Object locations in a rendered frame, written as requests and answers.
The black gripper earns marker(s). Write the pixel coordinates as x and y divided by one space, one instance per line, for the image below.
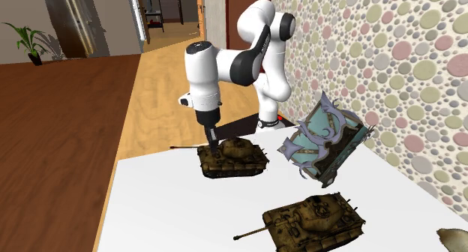
208 116

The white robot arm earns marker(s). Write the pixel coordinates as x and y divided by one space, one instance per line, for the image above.
203 75

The olive brown toy tank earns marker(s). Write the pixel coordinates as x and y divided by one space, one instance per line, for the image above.
234 158
314 222

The dark robot stand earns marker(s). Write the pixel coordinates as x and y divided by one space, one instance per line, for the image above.
239 126

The teal ornate fantasy book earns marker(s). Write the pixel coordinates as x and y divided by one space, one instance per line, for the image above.
329 145

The red brown door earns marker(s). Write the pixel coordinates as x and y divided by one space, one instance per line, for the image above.
243 10

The dark shelf unit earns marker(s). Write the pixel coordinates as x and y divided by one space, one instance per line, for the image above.
155 10

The white open door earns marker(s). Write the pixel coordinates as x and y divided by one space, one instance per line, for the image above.
136 13

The steel refrigerator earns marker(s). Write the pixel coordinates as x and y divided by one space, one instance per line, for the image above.
73 21

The green potted plant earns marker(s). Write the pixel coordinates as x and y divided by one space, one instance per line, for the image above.
29 43

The tan pointed shell shape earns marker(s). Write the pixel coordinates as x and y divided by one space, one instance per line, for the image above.
455 241

